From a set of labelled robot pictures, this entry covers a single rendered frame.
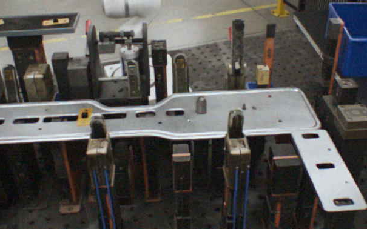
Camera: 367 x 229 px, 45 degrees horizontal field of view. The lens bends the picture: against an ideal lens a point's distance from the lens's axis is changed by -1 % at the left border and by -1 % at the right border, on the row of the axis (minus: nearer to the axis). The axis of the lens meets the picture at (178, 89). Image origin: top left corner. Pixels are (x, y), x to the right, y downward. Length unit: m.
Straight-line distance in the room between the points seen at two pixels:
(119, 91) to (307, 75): 0.98
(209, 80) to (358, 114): 0.93
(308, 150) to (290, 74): 0.97
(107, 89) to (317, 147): 0.70
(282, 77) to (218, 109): 0.83
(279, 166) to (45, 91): 0.74
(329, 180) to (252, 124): 0.27
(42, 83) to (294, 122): 0.76
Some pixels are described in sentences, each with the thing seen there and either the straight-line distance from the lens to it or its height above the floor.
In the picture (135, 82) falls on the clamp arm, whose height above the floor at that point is 1.04.
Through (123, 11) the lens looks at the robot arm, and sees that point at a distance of 1.75.
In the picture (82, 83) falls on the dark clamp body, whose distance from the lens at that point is 1.44.
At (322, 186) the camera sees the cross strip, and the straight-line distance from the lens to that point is 1.10.
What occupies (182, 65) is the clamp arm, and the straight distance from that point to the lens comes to 1.38.
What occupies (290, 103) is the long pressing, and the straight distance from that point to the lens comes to 1.36.
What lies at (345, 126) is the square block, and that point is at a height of 1.04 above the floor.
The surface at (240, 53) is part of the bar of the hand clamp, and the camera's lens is 1.39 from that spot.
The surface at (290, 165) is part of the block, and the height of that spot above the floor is 0.98.
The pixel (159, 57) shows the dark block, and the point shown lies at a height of 1.09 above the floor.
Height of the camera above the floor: 1.74
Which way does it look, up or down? 32 degrees down
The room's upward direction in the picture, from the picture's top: 2 degrees counter-clockwise
